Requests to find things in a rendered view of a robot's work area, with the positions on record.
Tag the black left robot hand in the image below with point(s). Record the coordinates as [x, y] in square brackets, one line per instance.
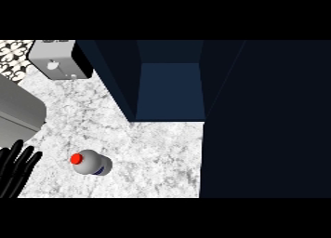
[9, 173]

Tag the dark blue cabinet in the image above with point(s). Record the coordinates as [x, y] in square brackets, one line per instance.
[170, 89]

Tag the dark blue cabinet door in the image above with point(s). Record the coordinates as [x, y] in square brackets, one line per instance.
[272, 124]

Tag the white bottle with red cap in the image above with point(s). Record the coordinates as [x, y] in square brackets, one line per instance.
[91, 162]

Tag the grey sink basin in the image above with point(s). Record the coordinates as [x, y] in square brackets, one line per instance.
[12, 108]

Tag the grey toaster appliance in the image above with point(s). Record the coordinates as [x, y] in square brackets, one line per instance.
[58, 60]

